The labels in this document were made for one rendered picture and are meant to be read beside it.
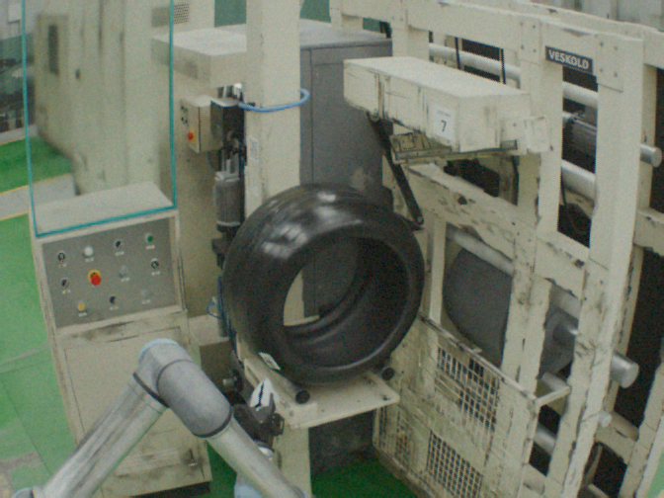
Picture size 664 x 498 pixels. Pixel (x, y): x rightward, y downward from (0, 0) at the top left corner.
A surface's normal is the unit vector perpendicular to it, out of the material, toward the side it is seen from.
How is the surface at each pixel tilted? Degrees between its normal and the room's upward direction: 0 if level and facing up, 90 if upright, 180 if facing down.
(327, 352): 7
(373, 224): 80
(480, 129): 90
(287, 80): 90
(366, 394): 0
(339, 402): 0
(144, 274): 90
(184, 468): 90
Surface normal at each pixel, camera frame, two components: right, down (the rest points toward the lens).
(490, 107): 0.45, 0.34
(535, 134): 0.43, 0.04
